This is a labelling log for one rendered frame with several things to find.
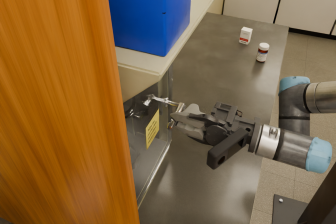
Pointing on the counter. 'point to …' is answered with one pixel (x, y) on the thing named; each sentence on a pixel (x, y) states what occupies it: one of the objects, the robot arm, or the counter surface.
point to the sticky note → (152, 129)
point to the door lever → (174, 112)
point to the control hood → (142, 83)
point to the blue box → (149, 9)
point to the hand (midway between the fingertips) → (174, 121)
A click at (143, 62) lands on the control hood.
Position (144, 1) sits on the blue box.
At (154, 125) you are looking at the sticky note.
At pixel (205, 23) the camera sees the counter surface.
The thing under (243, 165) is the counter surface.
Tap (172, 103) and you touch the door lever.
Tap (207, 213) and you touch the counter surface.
